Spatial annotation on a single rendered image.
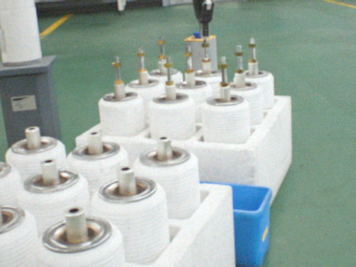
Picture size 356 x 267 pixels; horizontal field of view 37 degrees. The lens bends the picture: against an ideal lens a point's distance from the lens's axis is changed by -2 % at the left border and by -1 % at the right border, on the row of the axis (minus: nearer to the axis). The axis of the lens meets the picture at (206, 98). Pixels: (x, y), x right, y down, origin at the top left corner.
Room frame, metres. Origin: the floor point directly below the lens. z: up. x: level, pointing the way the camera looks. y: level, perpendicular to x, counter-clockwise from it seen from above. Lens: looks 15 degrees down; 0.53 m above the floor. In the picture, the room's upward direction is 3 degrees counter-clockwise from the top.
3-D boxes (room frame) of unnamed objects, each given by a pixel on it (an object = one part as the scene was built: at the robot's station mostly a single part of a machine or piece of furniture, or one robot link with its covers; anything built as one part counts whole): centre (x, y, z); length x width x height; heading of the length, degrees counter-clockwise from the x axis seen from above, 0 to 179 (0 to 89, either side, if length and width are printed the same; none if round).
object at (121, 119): (1.11, 0.19, 0.16); 0.10 x 0.10 x 0.18
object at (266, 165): (1.18, 0.03, 0.09); 0.39 x 0.39 x 0.18; 70
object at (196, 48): (1.48, 0.01, 0.16); 0.07 x 0.07 x 0.31; 70
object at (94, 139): (0.78, 0.18, 0.26); 0.02 x 0.02 x 0.03
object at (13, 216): (0.56, 0.26, 0.25); 0.08 x 0.08 x 0.01
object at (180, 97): (1.07, 0.07, 0.25); 0.08 x 0.08 x 0.01
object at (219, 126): (1.03, -0.04, 0.16); 0.10 x 0.10 x 0.18
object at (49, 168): (0.67, 0.22, 0.26); 0.02 x 0.02 x 0.03
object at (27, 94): (1.34, 0.46, 0.15); 0.15 x 0.15 x 0.30; 6
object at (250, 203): (0.89, 0.05, 0.06); 0.30 x 0.11 x 0.12; 71
